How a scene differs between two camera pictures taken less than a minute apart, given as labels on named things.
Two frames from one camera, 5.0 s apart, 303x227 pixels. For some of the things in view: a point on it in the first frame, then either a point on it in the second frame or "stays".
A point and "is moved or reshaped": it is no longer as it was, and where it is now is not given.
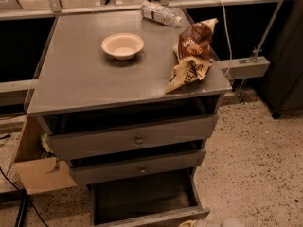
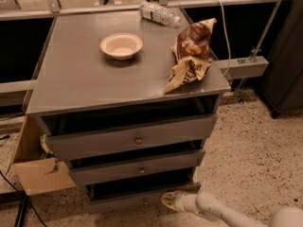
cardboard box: [39, 174] stays
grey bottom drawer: [148, 203] is moved or reshaped
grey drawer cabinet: [100, 96] stays
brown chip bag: [196, 41] stays
